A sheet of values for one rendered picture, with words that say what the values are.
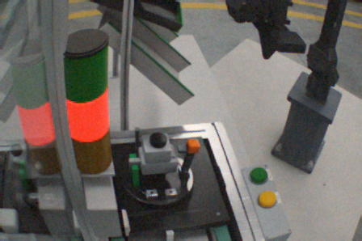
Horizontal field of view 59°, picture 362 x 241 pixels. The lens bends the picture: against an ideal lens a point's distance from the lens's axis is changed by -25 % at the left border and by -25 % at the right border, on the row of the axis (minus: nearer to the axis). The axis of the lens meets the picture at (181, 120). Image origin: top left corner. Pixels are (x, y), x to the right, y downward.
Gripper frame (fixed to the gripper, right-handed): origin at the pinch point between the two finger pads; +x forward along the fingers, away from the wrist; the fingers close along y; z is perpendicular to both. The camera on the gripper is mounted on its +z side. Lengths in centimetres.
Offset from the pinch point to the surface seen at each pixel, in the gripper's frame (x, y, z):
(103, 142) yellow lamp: -4.9, 25.9, 29.9
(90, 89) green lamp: -12.1, 26.4, 30.9
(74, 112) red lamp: -9.5, 26.2, 32.7
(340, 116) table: 40, -19, -48
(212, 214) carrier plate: 28.4, 14.9, 11.0
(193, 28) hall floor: 126, -228, -52
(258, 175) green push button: 28.2, 7.1, -1.1
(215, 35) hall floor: 126, -216, -68
